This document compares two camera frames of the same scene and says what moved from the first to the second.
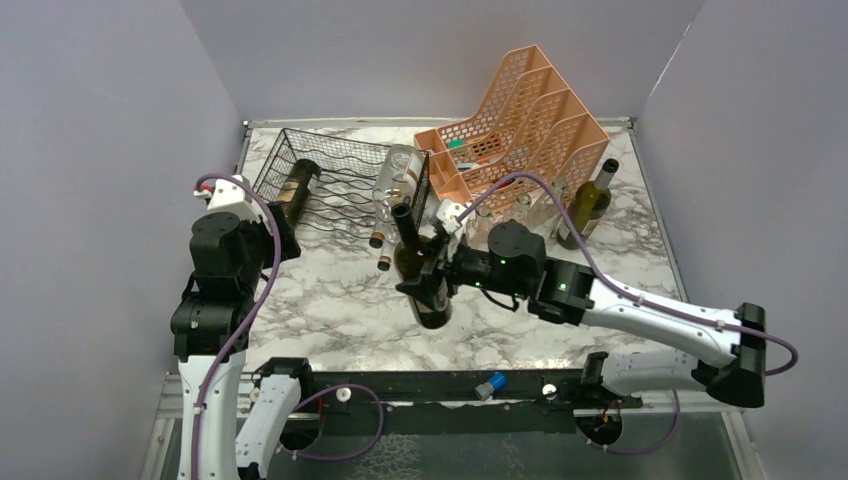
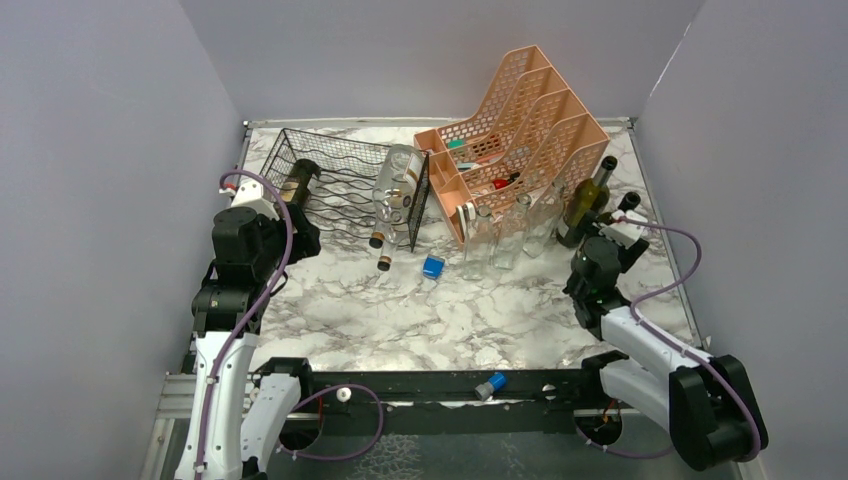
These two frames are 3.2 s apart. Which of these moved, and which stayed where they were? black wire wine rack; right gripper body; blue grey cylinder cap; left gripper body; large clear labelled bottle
Moved: right gripper body; left gripper body
Stayed: large clear labelled bottle; blue grey cylinder cap; black wire wine rack
